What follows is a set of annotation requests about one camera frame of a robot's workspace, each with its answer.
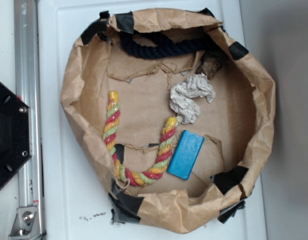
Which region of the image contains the blue rectangular block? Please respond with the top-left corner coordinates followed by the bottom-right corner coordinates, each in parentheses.
top-left (167, 130), bottom-right (204, 180)

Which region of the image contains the brown paper lined bin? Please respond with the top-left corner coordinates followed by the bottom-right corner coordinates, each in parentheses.
top-left (61, 8), bottom-right (276, 234)

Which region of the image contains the crumpled white cloth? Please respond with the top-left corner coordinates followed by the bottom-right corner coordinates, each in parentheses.
top-left (169, 73), bottom-right (216, 125)

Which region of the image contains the brown lumpy object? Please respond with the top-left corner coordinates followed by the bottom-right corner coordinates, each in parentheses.
top-left (196, 53), bottom-right (222, 80)

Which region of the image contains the multicolour twisted rope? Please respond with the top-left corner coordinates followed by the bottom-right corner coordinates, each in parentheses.
top-left (102, 90), bottom-right (178, 187)

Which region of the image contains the dark navy rope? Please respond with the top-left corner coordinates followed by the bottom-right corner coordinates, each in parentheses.
top-left (119, 30), bottom-right (212, 60)

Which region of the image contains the black octagonal mount plate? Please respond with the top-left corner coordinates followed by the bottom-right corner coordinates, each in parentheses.
top-left (0, 82), bottom-right (31, 190)

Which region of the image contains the metal corner bracket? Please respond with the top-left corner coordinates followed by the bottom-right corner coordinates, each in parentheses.
top-left (8, 206), bottom-right (40, 240)

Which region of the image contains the aluminium extrusion rail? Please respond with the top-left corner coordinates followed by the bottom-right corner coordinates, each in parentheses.
top-left (13, 0), bottom-right (46, 240)

